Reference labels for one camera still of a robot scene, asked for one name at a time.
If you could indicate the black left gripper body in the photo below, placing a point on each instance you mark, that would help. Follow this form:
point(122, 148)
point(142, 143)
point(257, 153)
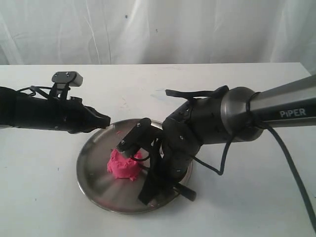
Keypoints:
point(44, 114)

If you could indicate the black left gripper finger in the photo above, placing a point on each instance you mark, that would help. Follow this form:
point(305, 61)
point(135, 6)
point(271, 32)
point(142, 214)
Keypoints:
point(95, 120)

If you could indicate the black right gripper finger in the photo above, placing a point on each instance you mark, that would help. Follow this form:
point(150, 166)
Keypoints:
point(157, 190)
point(161, 160)

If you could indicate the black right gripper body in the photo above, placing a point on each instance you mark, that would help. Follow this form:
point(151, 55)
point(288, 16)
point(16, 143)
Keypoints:
point(195, 123)

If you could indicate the pink dough lump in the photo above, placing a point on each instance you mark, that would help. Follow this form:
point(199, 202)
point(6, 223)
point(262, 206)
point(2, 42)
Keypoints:
point(123, 168)

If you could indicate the black knife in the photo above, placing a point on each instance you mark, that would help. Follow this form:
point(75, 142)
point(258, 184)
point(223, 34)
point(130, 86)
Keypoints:
point(185, 192)

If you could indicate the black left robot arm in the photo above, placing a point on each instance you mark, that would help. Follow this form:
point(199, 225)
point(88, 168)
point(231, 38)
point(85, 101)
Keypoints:
point(7, 103)

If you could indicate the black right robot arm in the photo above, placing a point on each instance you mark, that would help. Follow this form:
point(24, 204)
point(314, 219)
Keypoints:
point(222, 116)

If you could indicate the round steel plate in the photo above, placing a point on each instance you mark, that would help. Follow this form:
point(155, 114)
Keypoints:
point(100, 187)

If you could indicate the white backdrop curtain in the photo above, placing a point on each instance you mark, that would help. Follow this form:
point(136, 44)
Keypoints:
point(157, 31)

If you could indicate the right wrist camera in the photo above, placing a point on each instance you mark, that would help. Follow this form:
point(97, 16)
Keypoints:
point(141, 136)

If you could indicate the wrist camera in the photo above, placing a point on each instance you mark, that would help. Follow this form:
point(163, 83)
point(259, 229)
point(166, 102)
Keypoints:
point(141, 136)
point(62, 83)

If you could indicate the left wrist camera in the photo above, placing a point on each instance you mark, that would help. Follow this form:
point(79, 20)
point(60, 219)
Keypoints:
point(62, 83)

